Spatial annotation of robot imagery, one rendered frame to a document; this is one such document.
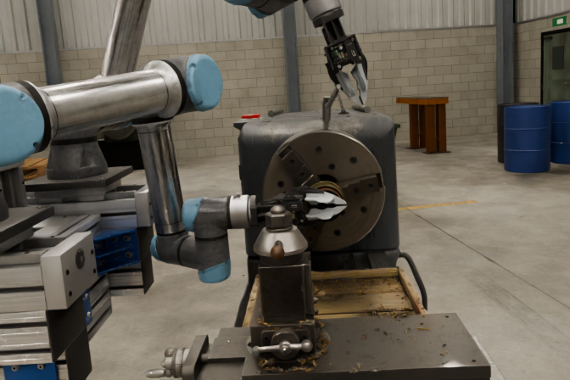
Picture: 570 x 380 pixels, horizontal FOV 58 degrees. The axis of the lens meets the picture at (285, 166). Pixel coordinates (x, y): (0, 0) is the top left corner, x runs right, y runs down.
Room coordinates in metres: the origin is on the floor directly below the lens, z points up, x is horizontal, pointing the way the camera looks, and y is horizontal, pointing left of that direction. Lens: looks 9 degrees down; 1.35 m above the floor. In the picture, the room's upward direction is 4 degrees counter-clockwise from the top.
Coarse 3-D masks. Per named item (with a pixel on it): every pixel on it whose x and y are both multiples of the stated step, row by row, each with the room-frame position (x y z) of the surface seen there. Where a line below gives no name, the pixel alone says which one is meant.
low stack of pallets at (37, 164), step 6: (30, 162) 8.33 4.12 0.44; (36, 162) 8.33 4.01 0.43; (42, 162) 8.21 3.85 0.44; (24, 168) 7.78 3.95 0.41; (30, 168) 7.80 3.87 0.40; (36, 168) 7.81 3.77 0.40; (42, 168) 7.85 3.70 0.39; (24, 174) 7.85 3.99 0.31; (30, 174) 7.97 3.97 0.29; (36, 174) 7.92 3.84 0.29; (42, 174) 7.82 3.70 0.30
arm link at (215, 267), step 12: (192, 240) 1.16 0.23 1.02; (204, 240) 1.11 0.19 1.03; (216, 240) 1.11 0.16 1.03; (180, 252) 1.15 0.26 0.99; (192, 252) 1.13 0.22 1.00; (204, 252) 1.11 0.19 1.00; (216, 252) 1.11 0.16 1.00; (228, 252) 1.13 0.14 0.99; (192, 264) 1.14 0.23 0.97; (204, 264) 1.11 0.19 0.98; (216, 264) 1.11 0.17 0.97; (228, 264) 1.13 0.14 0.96; (204, 276) 1.11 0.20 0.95; (216, 276) 1.11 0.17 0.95; (228, 276) 1.13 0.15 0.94
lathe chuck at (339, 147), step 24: (312, 144) 1.30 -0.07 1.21; (336, 144) 1.29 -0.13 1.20; (360, 144) 1.29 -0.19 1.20; (312, 168) 1.30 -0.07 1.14; (336, 168) 1.29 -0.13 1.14; (360, 168) 1.29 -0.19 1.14; (264, 192) 1.30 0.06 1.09; (384, 192) 1.29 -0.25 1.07; (360, 216) 1.29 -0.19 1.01; (336, 240) 1.29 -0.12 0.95
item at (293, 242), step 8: (264, 232) 0.72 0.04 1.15; (272, 232) 0.71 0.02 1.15; (280, 232) 0.71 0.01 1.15; (288, 232) 0.71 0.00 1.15; (296, 232) 0.72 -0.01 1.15; (256, 240) 0.73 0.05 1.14; (264, 240) 0.71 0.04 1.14; (272, 240) 0.70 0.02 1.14; (280, 240) 0.70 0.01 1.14; (288, 240) 0.70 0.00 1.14; (296, 240) 0.71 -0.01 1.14; (304, 240) 0.72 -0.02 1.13; (256, 248) 0.71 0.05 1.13; (264, 248) 0.70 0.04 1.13; (288, 248) 0.69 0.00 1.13; (296, 248) 0.70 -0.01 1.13; (304, 248) 0.71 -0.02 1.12
